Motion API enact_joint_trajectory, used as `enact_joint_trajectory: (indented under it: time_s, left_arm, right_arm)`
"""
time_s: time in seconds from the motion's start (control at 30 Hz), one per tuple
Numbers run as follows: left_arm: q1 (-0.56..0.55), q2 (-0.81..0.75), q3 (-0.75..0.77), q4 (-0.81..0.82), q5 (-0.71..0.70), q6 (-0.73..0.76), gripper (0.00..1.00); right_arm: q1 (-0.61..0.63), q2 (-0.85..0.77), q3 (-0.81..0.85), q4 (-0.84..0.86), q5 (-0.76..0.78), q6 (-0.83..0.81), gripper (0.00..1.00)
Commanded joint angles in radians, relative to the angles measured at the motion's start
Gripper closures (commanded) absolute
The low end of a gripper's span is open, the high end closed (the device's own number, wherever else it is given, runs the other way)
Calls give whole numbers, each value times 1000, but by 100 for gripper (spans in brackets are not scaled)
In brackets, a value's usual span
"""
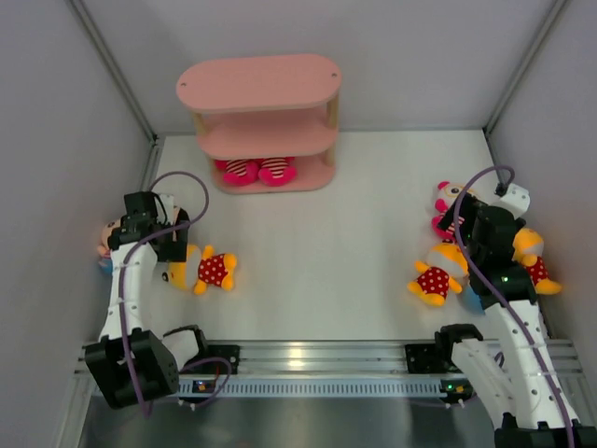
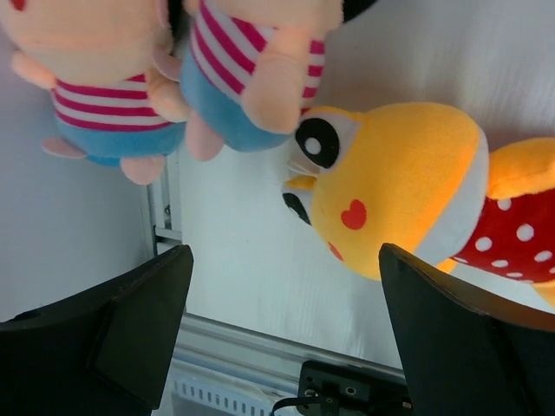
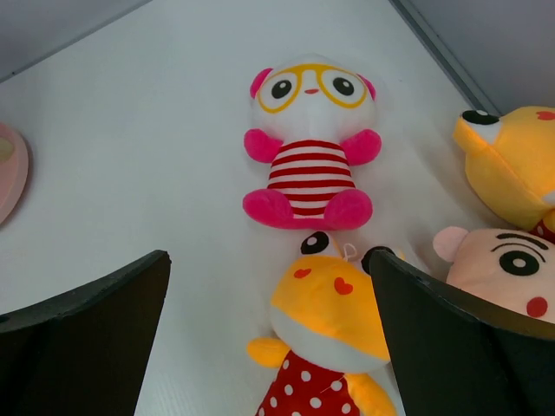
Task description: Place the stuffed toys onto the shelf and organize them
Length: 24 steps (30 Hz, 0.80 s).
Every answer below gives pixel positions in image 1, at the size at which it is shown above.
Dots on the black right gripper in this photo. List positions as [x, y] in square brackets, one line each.
[468, 211]

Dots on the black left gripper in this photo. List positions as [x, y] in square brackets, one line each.
[173, 250]

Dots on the boy doll blue shorts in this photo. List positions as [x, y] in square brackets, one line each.
[105, 261]
[471, 301]

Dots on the yellow plush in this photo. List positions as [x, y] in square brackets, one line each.
[528, 251]
[442, 272]

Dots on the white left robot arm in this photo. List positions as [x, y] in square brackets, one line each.
[130, 364]

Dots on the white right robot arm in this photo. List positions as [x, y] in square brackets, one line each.
[524, 398]

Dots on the pink three-tier wooden shelf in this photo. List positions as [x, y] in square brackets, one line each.
[253, 108]

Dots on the pink plush with glasses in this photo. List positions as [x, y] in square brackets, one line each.
[447, 193]

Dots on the yellow plush left table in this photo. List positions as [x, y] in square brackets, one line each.
[203, 268]

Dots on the left pink striped plush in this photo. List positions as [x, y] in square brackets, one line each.
[238, 173]

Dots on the pink striped plush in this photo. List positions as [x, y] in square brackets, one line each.
[238, 173]
[277, 171]

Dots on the right pink striped plush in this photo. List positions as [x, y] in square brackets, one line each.
[277, 171]

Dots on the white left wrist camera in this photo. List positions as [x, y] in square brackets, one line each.
[167, 210]

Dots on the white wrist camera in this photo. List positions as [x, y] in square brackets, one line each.
[167, 210]
[513, 198]

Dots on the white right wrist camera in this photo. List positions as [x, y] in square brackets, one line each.
[513, 198]

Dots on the aluminium front rail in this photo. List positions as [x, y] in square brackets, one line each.
[327, 369]

